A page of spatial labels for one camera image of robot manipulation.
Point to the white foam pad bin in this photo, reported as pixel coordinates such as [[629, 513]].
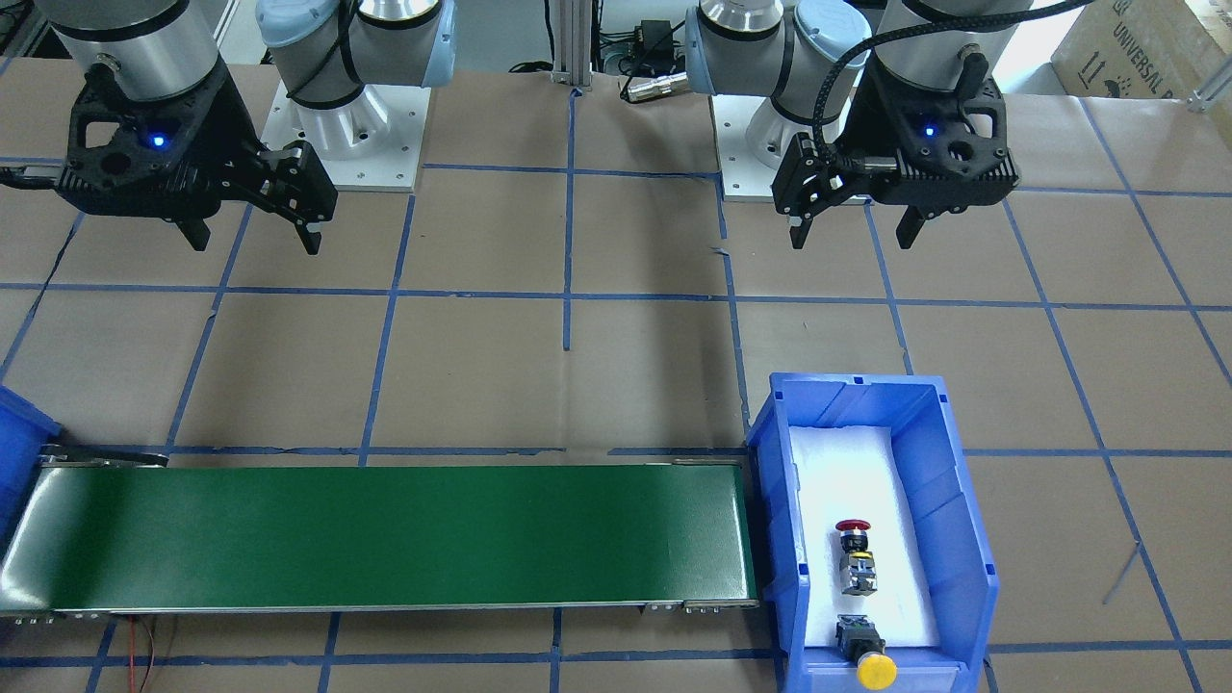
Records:
[[850, 473]]

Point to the green conveyor belt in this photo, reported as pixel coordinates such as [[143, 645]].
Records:
[[184, 540]]

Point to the silver metal connector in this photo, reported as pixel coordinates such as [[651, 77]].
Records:
[[652, 89]]

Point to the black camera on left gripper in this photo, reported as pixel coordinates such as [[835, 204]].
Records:
[[804, 185]]

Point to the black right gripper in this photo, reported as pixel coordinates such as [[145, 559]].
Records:
[[223, 123]]

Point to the blue bin beside left arm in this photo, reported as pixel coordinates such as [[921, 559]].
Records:
[[961, 575]]

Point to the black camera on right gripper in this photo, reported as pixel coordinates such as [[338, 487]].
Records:
[[294, 184]]

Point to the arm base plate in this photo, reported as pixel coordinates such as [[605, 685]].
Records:
[[751, 136], [385, 144]]

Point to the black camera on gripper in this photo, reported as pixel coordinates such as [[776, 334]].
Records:
[[294, 184], [804, 185]]

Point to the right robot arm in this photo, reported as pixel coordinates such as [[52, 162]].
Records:
[[326, 51]]

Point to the cardboard box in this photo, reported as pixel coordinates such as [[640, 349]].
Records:
[[1143, 49]]

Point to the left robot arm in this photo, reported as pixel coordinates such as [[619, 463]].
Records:
[[809, 58]]

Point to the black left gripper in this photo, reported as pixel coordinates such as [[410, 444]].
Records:
[[874, 123]]

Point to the red emergency stop button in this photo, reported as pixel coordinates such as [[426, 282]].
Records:
[[857, 566]]

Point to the blue bin beside right arm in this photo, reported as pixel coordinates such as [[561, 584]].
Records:
[[24, 431]]

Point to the black power adapter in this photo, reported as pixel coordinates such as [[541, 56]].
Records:
[[653, 40]]

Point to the yellow push button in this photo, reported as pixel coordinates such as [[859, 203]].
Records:
[[860, 643]]

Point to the aluminium frame post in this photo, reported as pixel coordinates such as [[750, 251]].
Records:
[[573, 29]]

